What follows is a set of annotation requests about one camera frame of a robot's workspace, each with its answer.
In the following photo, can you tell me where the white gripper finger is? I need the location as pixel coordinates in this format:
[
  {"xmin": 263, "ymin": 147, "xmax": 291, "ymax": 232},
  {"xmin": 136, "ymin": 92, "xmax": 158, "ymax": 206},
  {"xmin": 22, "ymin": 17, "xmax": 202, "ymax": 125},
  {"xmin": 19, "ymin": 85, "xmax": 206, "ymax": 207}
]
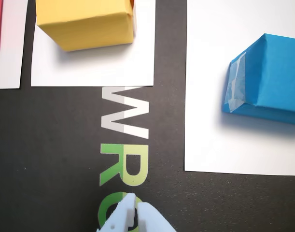
[
  {"xmin": 96, "ymin": 192, "xmax": 136, "ymax": 232},
  {"xmin": 136, "ymin": 202, "xmax": 177, "ymax": 232}
]

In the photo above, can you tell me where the blue paper box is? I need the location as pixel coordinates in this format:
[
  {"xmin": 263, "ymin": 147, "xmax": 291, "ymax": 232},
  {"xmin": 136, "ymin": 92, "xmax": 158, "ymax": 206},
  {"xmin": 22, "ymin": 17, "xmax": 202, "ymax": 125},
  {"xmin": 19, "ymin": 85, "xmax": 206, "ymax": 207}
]
[{"xmin": 221, "ymin": 33, "xmax": 295, "ymax": 127}]

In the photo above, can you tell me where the yellow paper box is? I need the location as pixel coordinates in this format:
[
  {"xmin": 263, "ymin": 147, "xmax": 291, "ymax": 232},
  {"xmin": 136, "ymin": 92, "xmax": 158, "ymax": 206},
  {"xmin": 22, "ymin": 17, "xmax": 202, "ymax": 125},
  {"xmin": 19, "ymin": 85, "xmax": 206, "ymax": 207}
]
[{"xmin": 35, "ymin": 0, "xmax": 136, "ymax": 52}]

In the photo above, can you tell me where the black printed mat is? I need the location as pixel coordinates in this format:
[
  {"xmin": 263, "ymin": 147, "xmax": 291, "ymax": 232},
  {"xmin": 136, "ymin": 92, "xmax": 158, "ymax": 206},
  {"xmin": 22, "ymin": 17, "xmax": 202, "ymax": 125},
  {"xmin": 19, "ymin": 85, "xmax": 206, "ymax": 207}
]
[{"xmin": 0, "ymin": 0, "xmax": 295, "ymax": 232}]

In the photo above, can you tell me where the white paper sheet marked HOME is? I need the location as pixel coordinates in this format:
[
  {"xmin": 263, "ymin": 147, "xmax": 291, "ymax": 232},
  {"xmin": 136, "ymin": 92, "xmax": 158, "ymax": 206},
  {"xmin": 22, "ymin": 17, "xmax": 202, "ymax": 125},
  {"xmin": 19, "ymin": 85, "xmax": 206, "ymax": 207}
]
[{"xmin": 183, "ymin": 0, "xmax": 295, "ymax": 177}]

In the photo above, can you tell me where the white paper sheet marked 1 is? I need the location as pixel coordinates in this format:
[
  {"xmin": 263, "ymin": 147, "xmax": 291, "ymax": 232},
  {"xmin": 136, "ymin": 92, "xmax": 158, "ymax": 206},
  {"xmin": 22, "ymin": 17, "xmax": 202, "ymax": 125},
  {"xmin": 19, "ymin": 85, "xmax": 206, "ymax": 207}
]
[{"xmin": 30, "ymin": 0, "xmax": 155, "ymax": 87}]

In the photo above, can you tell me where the white paper sheet marked 2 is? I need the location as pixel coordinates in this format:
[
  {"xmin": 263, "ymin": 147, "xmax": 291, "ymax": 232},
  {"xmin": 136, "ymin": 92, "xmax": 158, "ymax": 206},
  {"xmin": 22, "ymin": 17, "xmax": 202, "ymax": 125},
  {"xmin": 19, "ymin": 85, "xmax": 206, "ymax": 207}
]
[{"xmin": 0, "ymin": 0, "xmax": 29, "ymax": 90}]

